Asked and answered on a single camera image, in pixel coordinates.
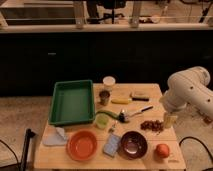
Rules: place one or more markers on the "black stand pole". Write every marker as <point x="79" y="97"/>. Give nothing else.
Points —
<point x="29" y="134"/>

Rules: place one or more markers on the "white folded cloth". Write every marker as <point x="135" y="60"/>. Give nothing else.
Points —
<point x="58" y="138"/>

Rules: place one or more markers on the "small metal clip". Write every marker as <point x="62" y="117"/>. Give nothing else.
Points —
<point x="113" y="127"/>

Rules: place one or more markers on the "black white handled utensil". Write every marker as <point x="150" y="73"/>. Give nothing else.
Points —
<point x="124" y="116"/>

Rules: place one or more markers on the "green plastic tray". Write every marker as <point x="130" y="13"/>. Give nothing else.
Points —
<point x="72" y="103"/>

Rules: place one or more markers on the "blue sponge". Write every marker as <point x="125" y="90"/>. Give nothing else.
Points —
<point x="111" y="146"/>

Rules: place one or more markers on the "orange fruit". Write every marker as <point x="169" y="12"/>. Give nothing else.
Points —
<point x="162" y="150"/>

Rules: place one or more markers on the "white plastic cup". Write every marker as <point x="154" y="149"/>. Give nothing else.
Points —
<point x="109" y="82"/>

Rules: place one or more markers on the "black office chair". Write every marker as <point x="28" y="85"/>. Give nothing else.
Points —
<point x="108" y="5"/>

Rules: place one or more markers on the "light green small cup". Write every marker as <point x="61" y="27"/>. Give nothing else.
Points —
<point x="101" y="121"/>

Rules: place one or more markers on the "small metal cup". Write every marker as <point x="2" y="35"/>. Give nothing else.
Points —
<point x="104" y="97"/>

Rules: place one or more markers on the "orange plastic bowl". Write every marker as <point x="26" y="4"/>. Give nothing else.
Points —
<point x="82" y="145"/>

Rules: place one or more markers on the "dark maroon bowl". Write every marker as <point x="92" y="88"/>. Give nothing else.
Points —
<point x="133" y="145"/>

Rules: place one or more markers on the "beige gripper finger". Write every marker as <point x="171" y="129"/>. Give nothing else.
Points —
<point x="169" y="120"/>

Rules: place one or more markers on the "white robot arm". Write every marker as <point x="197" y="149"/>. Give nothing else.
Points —
<point x="187" y="87"/>

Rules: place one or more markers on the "dark red grape bunch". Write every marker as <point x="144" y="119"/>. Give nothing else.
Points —
<point x="155" y="126"/>

